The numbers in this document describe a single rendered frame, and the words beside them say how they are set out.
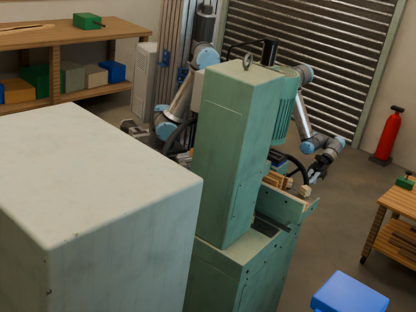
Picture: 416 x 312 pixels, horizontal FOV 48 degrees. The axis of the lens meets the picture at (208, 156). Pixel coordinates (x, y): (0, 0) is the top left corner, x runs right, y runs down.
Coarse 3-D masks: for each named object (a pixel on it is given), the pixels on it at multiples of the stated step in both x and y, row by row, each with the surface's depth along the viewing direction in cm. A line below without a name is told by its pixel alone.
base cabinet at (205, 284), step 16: (288, 240) 222; (192, 256) 199; (272, 256) 211; (288, 256) 233; (192, 272) 202; (208, 272) 196; (256, 272) 200; (272, 272) 220; (192, 288) 206; (208, 288) 199; (224, 288) 193; (240, 288) 191; (256, 288) 209; (272, 288) 232; (192, 304) 209; (208, 304) 202; (224, 304) 196; (240, 304) 199; (256, 304) 219; (272, 304) 244
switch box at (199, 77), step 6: (198, 72) 173; (198, 78) 174; (198, 84) 174; (198, 90) 175; (192, 96) 178; (198, 96) 176; (192, 102) 179; (198, 102) 177; (192, 108) 180; (198, 108) 178
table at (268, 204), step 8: (288, 192) 219; (296, 192) 220; (256, 200) 216; (264, 200) 213; (304, 200) 215; (312, 200) 216; (264, 208) 214; (272, 208) 212; (280, 208) 209; (312, 208) 215; (280, 216) 210; (288, 216) 208; (296, 216) 205; (304, 216) 210; (296, 224) 207
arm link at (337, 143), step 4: (336, 136) 263; (328, 140) 261; (332, 140) 261; (336, 140) 260; (340, 140) 260; (344, 140) 261; (328, 144) 261; (332, 144) 259; (336, 144) 258; (340, 144) 259; (344, 144) 261; (328, 148) 259; (332, 148) 257; (336, 148) 257; (340, 148) 259; (336, 152) 257
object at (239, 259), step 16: (256, 224) 210; (288, 224) 213; (240, 240) 197; (256, 240) 199; (272, 240) 202; (208, 256) 193; (224, 256) 188; (240, 256) 188; (256, 256) 192; (224, 272) 191; (240, 272) 185
